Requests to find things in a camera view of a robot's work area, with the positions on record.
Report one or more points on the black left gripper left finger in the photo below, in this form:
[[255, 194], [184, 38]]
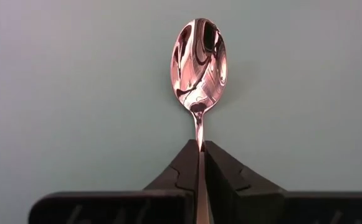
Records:
[[121, 208]]

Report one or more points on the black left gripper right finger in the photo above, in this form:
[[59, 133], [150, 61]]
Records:
[[277, 208]]

